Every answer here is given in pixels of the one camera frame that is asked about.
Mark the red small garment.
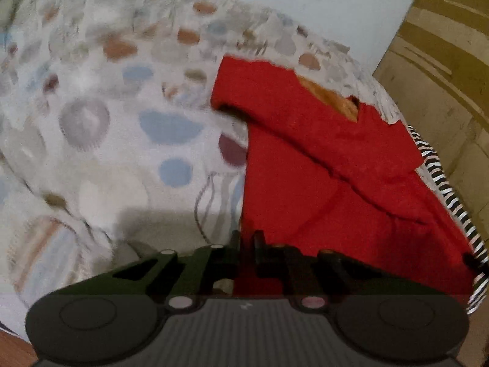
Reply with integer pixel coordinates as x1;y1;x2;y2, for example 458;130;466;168
211;56;476;297

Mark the pebble print quilt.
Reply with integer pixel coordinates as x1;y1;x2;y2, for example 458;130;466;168
0;0;423;314

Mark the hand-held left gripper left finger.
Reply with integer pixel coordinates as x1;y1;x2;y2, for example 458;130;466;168
91;230;242;311

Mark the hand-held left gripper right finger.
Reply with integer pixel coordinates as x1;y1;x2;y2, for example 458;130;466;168
254;230;386;310

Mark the brown wooden board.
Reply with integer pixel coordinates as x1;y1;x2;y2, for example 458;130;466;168
372;0;489;238

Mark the zebra striped pillow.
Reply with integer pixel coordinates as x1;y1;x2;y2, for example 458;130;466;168
405;124;489;314

